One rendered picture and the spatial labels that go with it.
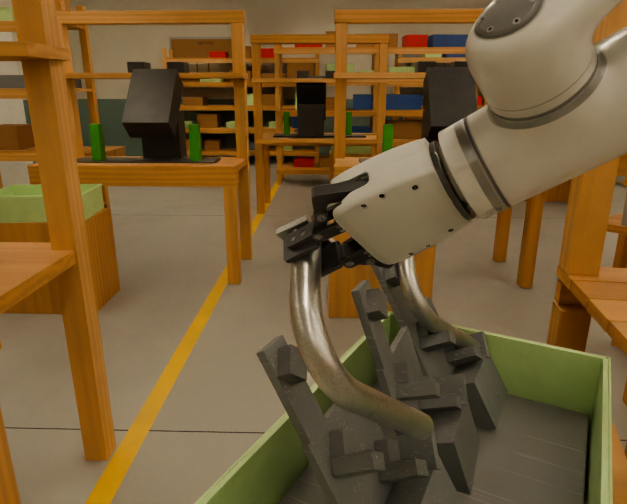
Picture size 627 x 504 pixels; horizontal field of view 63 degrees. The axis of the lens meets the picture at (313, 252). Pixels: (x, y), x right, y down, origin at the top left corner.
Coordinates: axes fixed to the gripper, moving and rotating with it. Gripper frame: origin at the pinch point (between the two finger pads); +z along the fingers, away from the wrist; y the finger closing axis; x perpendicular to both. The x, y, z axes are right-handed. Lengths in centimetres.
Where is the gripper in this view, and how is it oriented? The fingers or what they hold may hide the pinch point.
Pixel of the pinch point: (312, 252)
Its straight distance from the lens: 51.0
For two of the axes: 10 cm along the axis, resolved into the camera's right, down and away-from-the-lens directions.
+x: 0.4, 7.7, -6.4
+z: -8.0, 4.1, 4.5
